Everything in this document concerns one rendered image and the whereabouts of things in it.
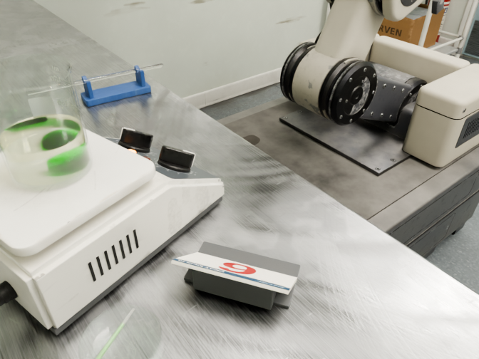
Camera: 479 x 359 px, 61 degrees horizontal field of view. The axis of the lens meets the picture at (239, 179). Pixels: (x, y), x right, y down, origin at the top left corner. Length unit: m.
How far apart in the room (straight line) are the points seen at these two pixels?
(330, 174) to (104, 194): 0.90
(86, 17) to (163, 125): 1.33
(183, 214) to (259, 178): 0.12
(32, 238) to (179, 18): 1.83
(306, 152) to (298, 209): 0.81
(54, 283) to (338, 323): 0.21
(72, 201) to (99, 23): 1.61
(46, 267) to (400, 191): 0.96
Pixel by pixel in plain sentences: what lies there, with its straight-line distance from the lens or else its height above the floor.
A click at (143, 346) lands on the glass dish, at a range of 0.32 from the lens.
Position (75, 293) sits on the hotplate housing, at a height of 0.78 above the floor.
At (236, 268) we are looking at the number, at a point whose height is 0.77.
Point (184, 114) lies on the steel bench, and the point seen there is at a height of 0.75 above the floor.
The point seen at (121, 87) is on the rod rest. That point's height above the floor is 0.76.
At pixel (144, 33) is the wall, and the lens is 1.98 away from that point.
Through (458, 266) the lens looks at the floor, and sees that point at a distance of 1.54.
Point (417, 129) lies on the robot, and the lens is 1.24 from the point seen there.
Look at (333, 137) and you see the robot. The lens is 1.29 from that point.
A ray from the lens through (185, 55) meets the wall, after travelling 2.12.
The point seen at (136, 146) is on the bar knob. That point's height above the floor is 0.80.
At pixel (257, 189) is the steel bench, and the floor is 0.75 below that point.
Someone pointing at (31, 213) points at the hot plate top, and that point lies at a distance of 0.31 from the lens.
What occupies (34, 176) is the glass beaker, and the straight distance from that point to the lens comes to 0.32.
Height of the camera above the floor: 1.02
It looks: 37 degrees down
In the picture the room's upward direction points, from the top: 1 degrees clockwise
